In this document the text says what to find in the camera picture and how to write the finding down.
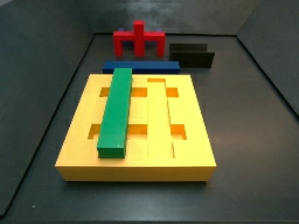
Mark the blue long block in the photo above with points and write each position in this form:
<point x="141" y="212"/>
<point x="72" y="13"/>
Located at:
<point x="144" y="67"/>

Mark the yellow slotted board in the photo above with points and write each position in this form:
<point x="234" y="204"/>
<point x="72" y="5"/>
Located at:
<point x="168" y="149"/>

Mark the green long block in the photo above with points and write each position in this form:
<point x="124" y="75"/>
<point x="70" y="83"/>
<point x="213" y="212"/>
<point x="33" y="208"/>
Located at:
<point x="113" y="135"/>

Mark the red fork-shaped block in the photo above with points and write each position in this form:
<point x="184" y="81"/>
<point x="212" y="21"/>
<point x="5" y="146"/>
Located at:
<point x="140" y="36"/>

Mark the purple fork-shaped block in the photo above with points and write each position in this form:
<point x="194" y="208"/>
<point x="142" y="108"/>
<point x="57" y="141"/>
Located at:
<point x="122" y="30"/>

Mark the black angle bracket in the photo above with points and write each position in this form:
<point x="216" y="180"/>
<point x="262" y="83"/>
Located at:
<point x="192" y="55"/>

